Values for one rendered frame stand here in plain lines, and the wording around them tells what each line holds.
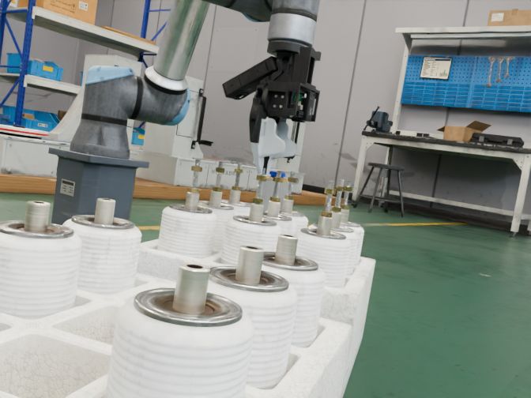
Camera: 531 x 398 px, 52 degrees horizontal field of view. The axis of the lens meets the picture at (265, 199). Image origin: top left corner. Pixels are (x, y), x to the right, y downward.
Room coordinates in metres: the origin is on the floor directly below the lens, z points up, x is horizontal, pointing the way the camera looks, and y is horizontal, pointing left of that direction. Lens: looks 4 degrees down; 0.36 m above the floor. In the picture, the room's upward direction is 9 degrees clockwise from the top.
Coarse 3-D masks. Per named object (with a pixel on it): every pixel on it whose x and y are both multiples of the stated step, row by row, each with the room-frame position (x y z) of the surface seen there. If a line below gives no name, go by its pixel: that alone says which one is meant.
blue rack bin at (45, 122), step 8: (8, 112) 5.67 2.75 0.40; (24, 112) 5.94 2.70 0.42; (32, 112) 6.01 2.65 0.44; (40, 112) 5.96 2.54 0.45; (48, 112) 5.89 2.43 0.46; (24, 120) 5.48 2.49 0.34; (32, 120) 5.50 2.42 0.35; (40, 120) 5.94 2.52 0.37; (48, 120) 5.85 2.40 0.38; (32, 128) 5.53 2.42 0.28; (40, 128) 5.60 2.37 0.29; (48, 128) 5.67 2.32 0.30
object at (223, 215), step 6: (216, 210) 1.03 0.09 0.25; (222, 210) 1.03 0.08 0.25; (228, 210) 1.04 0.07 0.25; (234, 210) 1.06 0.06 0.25; (222, 216) 1.03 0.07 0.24; (228, 216) 1.03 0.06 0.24; (222, 222) 1.03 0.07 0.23; (216, 228) 1.02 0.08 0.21; (222, 228) 1.03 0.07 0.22; (216, 234) 1.02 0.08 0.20; (222, 234) 1.03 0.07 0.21; (216, 240) 1.02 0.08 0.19; (222, 240) 1.03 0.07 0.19; (216, 246) 1.03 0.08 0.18
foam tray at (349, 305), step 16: (144, 256) 0.89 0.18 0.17; (160, 256) 0.88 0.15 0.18; (176, 256) 0.89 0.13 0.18; (144, 272) 0.89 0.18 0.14; (160, 272) 0.88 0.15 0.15; (176, 272) 0.87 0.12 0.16; (352, 272) 1.04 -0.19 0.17; (368, 272) 1.01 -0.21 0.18; (336, 288) 0.83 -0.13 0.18; (352, 288) 0.85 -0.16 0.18; (368, 288) 1.07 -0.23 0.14; (336, 304) 0.81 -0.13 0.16; (352, 304) 0.80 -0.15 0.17; (336, 320) 0.81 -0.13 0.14; (352, 320) 0.80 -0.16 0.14; (352, 336) 0.84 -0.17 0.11; (352, 352) 0.91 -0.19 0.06
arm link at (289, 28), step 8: (272, 16) 0.90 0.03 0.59; (280, 16) 0.89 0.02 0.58; (288, 16) 0.88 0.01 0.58; (296, 16) 0.88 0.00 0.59; (272, 24) 0.90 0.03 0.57; (280, 24) 0.88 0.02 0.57; (288, 24) 0.88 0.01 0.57; (296, 24) 0.88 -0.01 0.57; (304, 24) 0.88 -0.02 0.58; (312, 24) 0.90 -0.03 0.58; (272, 32) 0.89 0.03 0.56; (280, 32) 0.88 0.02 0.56; (288, 32) 0.88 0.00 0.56; (296, 32) 0.88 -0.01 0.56; (304, 32) 0.89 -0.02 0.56; (312, 32) 0.90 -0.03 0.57; (272, 40) 0.90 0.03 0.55; (280, 40) 0.89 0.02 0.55; (288, 40) 0.89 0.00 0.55; (296, 40) 0.88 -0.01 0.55; (304, 40) 0.89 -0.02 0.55; (312, 40) 0.90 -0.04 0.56
